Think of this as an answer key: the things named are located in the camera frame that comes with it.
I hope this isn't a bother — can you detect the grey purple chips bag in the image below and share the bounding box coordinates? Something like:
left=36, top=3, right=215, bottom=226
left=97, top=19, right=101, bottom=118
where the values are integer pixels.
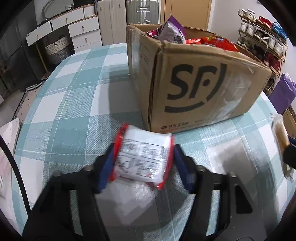
left=159, top=15, right=187, bottom=44

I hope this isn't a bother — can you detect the white suitcase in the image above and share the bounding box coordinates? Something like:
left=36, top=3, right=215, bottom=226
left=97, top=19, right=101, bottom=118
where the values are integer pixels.
left=97, top=0, right=127, bottom=45

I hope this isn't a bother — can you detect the woven grey laundry basket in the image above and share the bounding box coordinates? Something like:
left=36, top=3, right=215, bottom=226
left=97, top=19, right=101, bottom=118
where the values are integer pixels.
left=44, top=35, right=71, bottom=65

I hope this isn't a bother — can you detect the white red-ended snack packet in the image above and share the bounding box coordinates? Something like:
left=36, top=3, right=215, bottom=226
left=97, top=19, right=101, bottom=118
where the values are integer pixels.
left=113, top=123, right=175, bottom=190

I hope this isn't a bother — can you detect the white marble side table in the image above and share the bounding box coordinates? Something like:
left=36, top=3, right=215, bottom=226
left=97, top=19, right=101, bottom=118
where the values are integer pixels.
left=0, top=118, right=21, bottom=209

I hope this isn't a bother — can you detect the pink grape candy packet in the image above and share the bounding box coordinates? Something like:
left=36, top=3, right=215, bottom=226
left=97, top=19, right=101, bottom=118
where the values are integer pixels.
left=146, top=28, right=162, bottom=39

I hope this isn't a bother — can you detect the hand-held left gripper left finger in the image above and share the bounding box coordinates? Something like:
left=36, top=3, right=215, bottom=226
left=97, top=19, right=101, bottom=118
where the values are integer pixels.
left=22, top=142, right=121, bottom=241

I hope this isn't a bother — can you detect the brown cardboard box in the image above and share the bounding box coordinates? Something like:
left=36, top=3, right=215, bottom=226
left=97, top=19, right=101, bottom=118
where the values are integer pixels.
left=126, top=23, right=273, bottom=134

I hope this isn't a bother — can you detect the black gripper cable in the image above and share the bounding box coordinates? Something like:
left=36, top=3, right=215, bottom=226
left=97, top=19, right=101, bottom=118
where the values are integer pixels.
left=0, top=136, right=31, bottom=212

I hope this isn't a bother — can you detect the beige cookie packet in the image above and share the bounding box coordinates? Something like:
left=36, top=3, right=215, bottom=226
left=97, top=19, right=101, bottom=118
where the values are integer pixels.
left=271, top=113, right=291, bottom=179

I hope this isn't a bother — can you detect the oval silver-framed mirror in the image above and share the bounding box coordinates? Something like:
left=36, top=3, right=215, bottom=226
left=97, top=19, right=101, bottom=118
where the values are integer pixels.
left=41, top=0, right=74, bottom=18

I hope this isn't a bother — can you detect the silver suitcase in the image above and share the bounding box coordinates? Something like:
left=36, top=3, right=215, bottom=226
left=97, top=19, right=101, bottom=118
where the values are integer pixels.
left=125, top=0, right=161, bottom=25

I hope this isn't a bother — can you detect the white drawer desk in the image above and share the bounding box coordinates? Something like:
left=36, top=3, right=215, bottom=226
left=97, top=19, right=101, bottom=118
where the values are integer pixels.
left=26, top=4, right=103, bottom=76

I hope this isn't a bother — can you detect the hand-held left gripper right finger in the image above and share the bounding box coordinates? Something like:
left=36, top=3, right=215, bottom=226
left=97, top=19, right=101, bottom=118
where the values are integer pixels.
left=173, top=144, right=263, bottom=241

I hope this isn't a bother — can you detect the patterned floor rug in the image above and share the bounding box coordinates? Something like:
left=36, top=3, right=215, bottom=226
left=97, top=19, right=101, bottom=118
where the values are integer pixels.
left=13, top=80, right=47, bottom=121

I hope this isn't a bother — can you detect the metal shoe rack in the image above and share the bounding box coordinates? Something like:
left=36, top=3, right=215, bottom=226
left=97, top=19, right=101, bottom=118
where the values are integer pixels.
left=237, top=13, right=289, bottom=95

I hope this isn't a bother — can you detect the red chips bag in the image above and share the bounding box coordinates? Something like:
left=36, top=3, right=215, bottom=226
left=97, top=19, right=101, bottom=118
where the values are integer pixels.
left=201, top=36, right=239, bottom=52

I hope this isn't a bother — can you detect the tan wooden door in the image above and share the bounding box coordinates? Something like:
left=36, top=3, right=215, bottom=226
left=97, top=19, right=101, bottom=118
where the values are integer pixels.
left=161, top=0, right=212, bottom=32

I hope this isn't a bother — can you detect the red white snack packet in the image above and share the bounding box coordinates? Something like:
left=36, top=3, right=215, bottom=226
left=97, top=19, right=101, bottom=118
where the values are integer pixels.
left=185, top=37, right=204, bottom=45

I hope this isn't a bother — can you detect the shoe rack with shoes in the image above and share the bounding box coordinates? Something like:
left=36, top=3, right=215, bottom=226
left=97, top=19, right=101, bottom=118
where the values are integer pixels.
left=237, top=9, right=288, bottom=93

